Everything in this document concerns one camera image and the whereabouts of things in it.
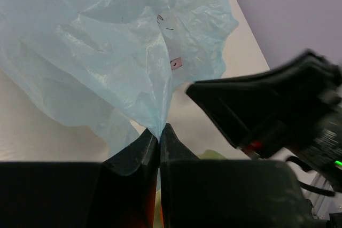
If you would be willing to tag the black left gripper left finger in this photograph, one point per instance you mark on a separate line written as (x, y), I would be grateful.
(118, 192)

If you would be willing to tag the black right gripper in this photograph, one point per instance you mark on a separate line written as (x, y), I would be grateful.
(296, 105)

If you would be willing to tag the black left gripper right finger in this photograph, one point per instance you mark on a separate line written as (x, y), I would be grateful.
(227, 193)

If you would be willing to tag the light blue plastic bag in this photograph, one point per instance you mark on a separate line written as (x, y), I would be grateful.
(105, 64)

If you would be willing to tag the orange fake orange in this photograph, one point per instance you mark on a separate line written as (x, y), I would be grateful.
(158, 221)

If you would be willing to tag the white printed inner bag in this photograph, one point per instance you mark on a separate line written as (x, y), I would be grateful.
(168, 27)

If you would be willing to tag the green flower-shaped glass bowl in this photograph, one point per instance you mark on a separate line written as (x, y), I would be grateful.
(211, 155)

